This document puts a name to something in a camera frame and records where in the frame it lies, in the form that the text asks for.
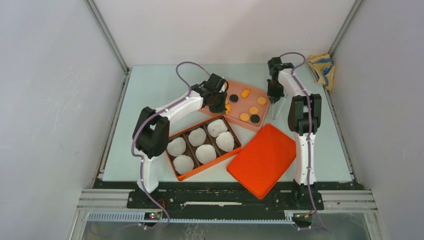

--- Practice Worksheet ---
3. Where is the black round cookie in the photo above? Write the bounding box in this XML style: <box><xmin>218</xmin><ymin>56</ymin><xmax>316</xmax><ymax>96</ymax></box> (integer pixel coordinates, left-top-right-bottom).
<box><xmin>250</xmin><ymin>114</ymin><xmax>261</xmax><ymax>124</ymax></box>
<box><xmin>229</xmin><ymin>94</ymin><xmax>239</xmax><ymax>103</ymax></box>

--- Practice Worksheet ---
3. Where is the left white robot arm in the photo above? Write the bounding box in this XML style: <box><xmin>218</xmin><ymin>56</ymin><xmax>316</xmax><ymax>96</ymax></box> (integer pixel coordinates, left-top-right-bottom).
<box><xmin>130</xmin><ymin>73</ymin><xmax>229</xmax><ymax>208</ymax></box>

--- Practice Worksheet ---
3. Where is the orange box lid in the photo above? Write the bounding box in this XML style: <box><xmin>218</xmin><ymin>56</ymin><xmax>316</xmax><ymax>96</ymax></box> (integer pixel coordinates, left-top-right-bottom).
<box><xmin>226</xmin><ymin>124</ymin><xmax>297</xmax><ymax>200</ymax></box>

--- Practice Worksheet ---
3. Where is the pink cookie tray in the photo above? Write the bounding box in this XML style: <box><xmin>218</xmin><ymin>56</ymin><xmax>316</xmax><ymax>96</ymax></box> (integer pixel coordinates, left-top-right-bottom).
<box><xmin>198</xmin><ymin>78</ymin><xmax>271</xmax><ymax>133</ymax></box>

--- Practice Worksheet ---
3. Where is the orange compartment box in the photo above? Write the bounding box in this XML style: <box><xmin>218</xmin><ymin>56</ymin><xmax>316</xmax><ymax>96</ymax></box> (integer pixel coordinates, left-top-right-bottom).
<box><xmin>165</xmin><ymin>115</ymin><xmax>242</xmax><ymax>182</ymax></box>

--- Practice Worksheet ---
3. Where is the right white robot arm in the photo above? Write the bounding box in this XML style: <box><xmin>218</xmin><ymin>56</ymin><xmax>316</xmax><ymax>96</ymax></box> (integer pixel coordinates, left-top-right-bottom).
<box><xmin>267</xmin><ymin>56</ymin><xmax>322</xmax><ymax>209</ymax></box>

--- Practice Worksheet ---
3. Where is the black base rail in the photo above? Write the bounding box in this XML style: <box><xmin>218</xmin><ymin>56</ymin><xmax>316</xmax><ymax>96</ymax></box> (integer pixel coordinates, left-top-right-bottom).
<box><xmin>126</xmin><ymin>180</ymin><xmax>325</xmax><ymax>220</ymax></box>

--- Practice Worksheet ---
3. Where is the white paper cup liner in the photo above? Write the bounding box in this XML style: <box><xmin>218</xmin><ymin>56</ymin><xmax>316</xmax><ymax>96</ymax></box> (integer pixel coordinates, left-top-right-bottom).
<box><xmin>195</xmin><ymin>144</ymin><xmax>217</xmax><ymax>164</ymax></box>
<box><xmin>173</xmin><ymin>155</ymin><xmax>195</xmax><ymax>175</ymax></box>
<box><xmin>167</xmin><ymin>137</ymin><xmax>186</xmax><ymax>157</ymax></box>
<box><xmin>188</xmin><ymin>127</ymin><xmax>207</xmax><ymax>147</ymax></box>
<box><xmin>216</xmin><ymin>131</ymin><xmax>235</xmax><ymax>152</ymax></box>
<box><xmin>207</xmin><ymin>118</ymin><xmax>228</xmax><ymax>138</ymax></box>

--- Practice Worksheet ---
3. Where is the orange fish cookie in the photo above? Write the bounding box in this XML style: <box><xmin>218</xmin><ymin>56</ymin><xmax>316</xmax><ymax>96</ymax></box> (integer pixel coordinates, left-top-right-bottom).
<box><xmin>240</xmin><ymin>88</ymin><xmax>251</xmax><ymax>98</ymax></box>
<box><xmin>225</xmin><ymin>104</ymin><xmax>232</xmax><ymax>115</ymax></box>

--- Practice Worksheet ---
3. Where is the orange round cookie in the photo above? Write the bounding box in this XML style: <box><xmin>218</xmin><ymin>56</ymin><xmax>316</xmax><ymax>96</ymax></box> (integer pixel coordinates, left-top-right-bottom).
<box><xmin>249</xmin><ymin>106</ymin><xmax>259</xmax><ymax>115</ymax></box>
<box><xmin>239</xmin><ymin>112</ymin><xmax>250</xmax><ymax>122</ymax></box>
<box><xmin>257</xmin><ymin>96</ymin><xmax>267</xmax><ymax>106</ymax></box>

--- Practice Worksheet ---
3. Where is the yellow blue cloth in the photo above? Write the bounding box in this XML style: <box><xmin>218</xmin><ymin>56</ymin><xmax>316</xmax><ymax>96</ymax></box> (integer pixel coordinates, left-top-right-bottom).
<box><xmin>306</xmin><ymin>53</ymin><xmax>336</xmax><ymax>91</ymax></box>

